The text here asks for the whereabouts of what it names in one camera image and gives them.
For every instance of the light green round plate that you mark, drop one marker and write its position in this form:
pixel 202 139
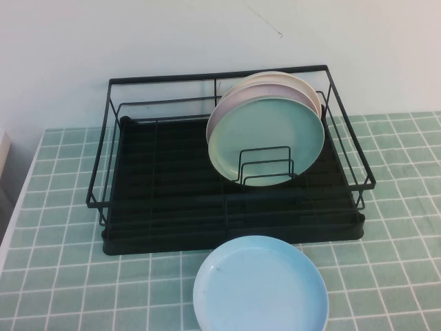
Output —
pixel 268 127

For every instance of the light blue round plate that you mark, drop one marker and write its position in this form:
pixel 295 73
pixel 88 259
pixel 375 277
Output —
pixel 258 286

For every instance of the green checkered tablecloth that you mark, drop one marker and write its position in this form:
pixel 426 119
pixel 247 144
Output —
pixel 396 241

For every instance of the pink round plate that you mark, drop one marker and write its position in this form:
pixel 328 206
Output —
pixel 272 89

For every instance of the cream round plate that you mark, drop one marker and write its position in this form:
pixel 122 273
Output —
pixel 275 77

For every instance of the black plastic drip tray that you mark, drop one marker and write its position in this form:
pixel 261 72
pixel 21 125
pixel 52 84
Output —
pixel 172 165

